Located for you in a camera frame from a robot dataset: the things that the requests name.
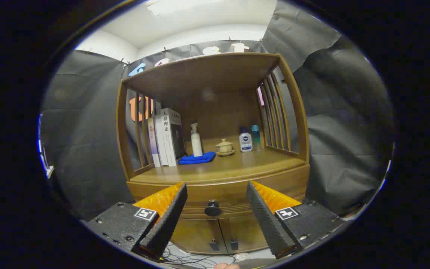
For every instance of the thin white book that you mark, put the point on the thin white book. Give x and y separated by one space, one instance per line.
161 142

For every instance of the blue cloth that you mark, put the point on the blue cloth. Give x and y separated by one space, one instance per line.
196 159

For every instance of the wooden drawer with black knob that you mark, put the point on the wooden drawer with black knob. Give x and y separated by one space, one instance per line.
218 192

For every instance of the teal transparent bottle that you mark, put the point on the teal transparent bottle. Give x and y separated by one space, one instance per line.
256 138

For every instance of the lidded ceramic teacup with saucer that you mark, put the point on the lidded ceramic teacup with saucer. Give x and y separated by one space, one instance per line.
224 147

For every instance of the thick white and black book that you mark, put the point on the thick white and black book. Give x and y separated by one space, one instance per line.
170 134

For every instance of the wooden cabinet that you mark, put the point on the wooden cabinet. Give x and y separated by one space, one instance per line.
222 112

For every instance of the wooden cabinet door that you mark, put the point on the wooden cabinet door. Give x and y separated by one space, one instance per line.
245 231
196 235

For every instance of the wooden countertop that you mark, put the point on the wooden countertop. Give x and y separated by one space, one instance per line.
237 164

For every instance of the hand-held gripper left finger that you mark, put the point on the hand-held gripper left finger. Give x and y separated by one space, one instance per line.
170 220

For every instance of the white pump bottle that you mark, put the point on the white pump bottle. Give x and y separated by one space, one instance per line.
196 145

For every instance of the white lotion bottle blue cap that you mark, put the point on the white lotion bottle blue cap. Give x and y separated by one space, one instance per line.
245 142

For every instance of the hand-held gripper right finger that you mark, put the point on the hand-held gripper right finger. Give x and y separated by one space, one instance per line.
265 220

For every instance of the pale purple book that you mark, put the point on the pale purple book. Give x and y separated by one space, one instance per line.
153 145

